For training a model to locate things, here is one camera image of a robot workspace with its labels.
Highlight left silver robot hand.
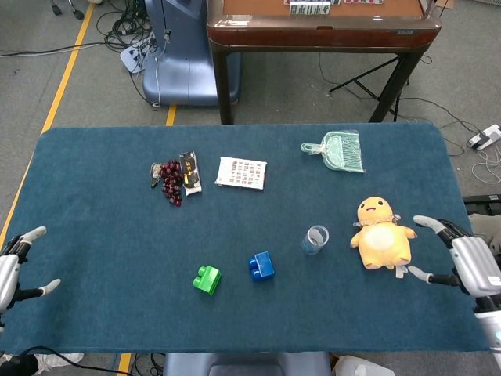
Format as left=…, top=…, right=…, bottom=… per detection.
left=0, top=226, right=62, bottom=314

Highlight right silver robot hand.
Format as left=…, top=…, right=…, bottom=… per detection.
left=408, top=215, right=501, bottom=313

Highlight green toy block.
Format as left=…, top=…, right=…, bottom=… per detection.
left=192, top=265, right=223, bottom=296

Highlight blue toy block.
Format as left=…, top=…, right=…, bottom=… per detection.
left=247, top=251, right=276, bottom=283

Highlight yellow plush toy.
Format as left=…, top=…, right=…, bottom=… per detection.
left=349, top=196, right=418, bottom=280

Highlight blue felt table cloth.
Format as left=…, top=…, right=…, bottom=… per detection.
left=0, top=121, right=490, bottom=356

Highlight white power strip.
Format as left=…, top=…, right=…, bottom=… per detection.
left=467, top=124, right=501, bottom=151
left=119, top=37, right=157, bottom=74

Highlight clear plastic jar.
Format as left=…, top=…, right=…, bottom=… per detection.
left=301, top=224, right=330, bottom=256

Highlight green dustpan in plastic bag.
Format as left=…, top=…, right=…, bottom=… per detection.
left=300, top=129, right=366, bottom=174

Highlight dark red grape bunch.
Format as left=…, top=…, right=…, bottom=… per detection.
left=159, top=158, right=184, bottom=208

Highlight black snack packet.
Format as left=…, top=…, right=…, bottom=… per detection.
left=178, top=151, right=204, bottom=197

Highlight white printed card box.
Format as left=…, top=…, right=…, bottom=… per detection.
left=214, top=156, right=269, bottom=192

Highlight grey blue robot torso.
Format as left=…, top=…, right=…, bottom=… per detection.
left=162, top=351, right=332, bottom=376

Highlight black stool with chrome base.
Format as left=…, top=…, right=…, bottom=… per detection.
left=50, top=0, right=85, bottom=20

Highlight blue machine base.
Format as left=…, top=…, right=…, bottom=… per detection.
left=142, top=0, right=242, bottom=107

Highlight brown mahjong table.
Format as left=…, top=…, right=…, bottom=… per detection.
left=206, top=0, right=443, bottom=125

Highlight mahjong tile row green prints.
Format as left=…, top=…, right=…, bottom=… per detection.
left=289, top=1, right=332, bottom=16

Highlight black floor cable tangle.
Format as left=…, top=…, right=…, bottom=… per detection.
left=96, top=0, right=157, bottom=52

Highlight hanging cable with connector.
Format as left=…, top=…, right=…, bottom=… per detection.
left=153, top=0, right=173, bottom=109

